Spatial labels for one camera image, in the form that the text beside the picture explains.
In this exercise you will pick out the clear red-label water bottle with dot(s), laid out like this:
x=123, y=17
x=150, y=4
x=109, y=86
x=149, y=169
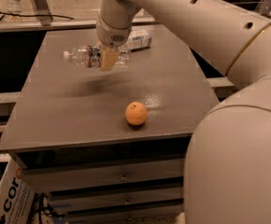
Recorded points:
x=90, y=56

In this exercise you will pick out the middle grey drawer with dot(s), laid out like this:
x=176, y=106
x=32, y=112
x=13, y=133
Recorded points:
x=119, y=197

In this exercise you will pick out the blue-label lying water bottle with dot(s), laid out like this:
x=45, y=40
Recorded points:
x=138, y=39

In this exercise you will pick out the grey drawer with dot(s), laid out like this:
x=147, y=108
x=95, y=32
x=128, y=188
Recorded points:
x=119, y=197
x=130, y=214
x=50, y=181

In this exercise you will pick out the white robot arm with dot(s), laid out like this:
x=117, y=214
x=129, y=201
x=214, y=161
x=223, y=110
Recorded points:
x=227, y=174

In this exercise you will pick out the top grey drawer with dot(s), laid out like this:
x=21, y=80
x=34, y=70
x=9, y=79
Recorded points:
x=50, y=181

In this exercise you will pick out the orange fruit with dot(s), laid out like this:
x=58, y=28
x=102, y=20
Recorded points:
x=136, y=113

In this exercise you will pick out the metal frame rail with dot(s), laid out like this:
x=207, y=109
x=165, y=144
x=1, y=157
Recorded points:
x=32, y=22

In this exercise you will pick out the white cardboard box blue lettering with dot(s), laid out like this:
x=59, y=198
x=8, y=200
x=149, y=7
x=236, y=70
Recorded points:
x=16, y=197

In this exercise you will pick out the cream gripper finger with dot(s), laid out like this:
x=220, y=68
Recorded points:
x=109, y=56

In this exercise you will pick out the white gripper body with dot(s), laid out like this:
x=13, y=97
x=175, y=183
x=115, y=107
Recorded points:
x=111, y=35

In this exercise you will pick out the grey drawer cabinet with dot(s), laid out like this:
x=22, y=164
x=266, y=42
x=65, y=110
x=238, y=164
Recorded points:
x=70, y=117

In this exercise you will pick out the bottom grey drawer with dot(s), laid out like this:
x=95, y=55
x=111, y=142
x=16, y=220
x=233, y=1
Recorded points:
x=130, y=214

